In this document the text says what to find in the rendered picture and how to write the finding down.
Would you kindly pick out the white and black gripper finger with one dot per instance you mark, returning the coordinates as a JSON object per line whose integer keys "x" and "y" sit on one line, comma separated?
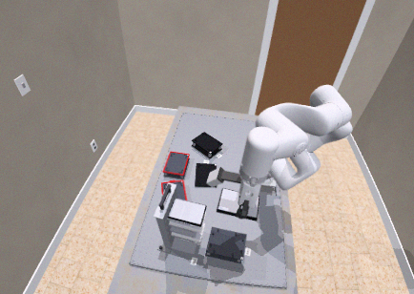
{"x": 242, "y": 213}

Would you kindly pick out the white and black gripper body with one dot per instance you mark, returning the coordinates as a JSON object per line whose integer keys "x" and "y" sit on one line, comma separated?
{"x": 244, "y": 195}

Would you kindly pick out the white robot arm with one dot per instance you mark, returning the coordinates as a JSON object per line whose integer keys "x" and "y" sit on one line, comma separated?
{"x": 266, "y": 150}

